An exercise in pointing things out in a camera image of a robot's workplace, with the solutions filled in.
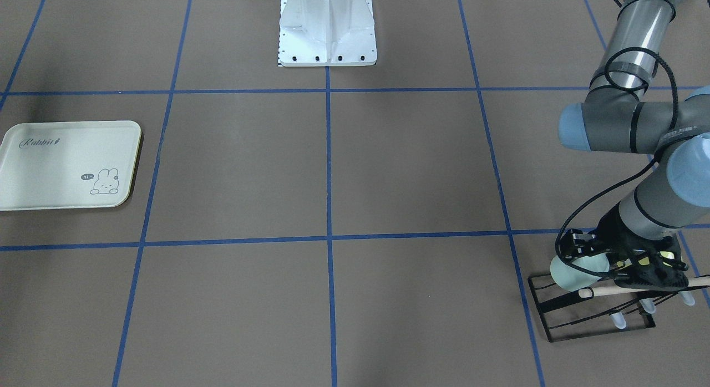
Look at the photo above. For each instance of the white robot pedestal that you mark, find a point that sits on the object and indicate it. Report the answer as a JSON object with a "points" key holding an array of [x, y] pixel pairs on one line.
{"points": [[327, 33]]}

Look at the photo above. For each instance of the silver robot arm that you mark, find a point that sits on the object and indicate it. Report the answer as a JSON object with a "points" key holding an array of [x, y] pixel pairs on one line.
{"points": [[632, 107]]}

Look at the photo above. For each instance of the cream rabbit tray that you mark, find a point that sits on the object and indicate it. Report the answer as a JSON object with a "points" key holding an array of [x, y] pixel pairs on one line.
{"points": [[77, 164]]}

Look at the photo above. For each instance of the black wire cup rack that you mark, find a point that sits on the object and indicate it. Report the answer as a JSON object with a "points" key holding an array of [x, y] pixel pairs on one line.
{"points": [[601, 309]]}

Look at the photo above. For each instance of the yellow plastic cup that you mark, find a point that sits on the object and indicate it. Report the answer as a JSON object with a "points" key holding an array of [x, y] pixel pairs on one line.
{"points": [[644, 261]]}

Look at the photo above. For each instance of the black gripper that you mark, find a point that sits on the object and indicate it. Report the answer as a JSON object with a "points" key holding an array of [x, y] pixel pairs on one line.
{"points": [[614, 229]]}

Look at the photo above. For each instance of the wooden rack handle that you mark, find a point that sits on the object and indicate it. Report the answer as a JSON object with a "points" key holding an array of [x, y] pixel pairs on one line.
{"points": [[638, 288]]}

